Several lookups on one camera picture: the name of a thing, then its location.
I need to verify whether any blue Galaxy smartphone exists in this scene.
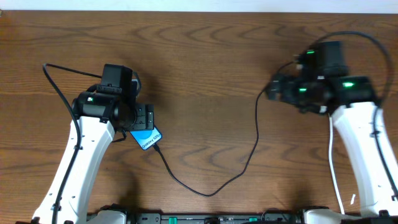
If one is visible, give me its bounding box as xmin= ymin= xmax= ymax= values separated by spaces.
xmin=130 ymin=126 xmax=162 ymax=151

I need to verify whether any black charger cable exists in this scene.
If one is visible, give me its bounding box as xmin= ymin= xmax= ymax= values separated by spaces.
xmin=152 ymin=60 xmax=296 ymax=198

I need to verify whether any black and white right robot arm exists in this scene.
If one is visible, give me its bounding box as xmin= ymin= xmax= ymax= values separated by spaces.
xmin=265 ymin=41 xmax=397 ymax=223

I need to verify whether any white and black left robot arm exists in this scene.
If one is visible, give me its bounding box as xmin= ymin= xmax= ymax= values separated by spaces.
xmin=31 ymin=91 xmax=160 ymax=224

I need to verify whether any white power strip cord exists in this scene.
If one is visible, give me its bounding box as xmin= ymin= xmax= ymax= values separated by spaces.
xmin=327 ymin=113 xmax=346 ymax=215

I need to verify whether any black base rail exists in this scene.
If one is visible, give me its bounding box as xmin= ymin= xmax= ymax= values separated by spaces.
xmin=86 ymin=203 xmax=398 ymax=224

